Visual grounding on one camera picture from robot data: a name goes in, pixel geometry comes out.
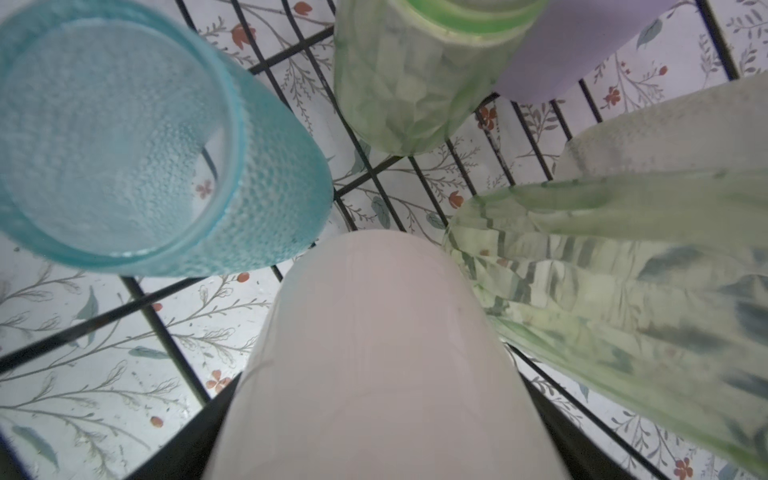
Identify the pale yellow textured cup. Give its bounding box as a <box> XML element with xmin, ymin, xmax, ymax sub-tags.
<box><xmin>554</xmin><ymin>73</ymin><xmax>767</xmax><ymax>181</ymax></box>

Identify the teal transparent cup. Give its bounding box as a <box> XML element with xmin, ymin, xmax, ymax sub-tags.
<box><xmin>1</xmin><ymin>1</ymin><xmax>333</xmax><ymax>277</ymax></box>

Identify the black wire dish rack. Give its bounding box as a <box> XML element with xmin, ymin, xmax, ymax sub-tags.
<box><xmin>1</xmin><ymin>1</ymin><xmax>767</xmax><ymax>479</ymax></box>

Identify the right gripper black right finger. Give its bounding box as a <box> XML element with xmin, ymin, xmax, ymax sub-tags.
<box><xmin>521</xmin><ymin>376</ymin><xmax>633</xmax><ymax>480</ymax></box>

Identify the green transparent cup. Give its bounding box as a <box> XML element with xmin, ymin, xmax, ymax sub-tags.
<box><xmin>443</xmin><ymin>170</ymin><xmax>767</xmax><ymax>477</ymax></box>
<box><xmin>333</xmin><ymin>0</ymin><xmax>547</xmax><ymax>156</ymax></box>

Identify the red white mug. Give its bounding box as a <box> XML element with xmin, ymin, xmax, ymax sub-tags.
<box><xmin>204</xmin><ymin>230</ymin><xmax>568</xmax><ymax>479</ymax></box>

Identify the lavender plastic cup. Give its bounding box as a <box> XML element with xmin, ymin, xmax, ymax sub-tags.
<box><xmin>494</xmin><ymin>0</ymin><xmax>673</xmax><ymax>104</ymax></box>

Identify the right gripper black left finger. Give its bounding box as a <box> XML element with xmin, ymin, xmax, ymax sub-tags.
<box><xmin>128</xmin><ymin>374</ymin><xmax>241</xmax><ymax>480</ymax></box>

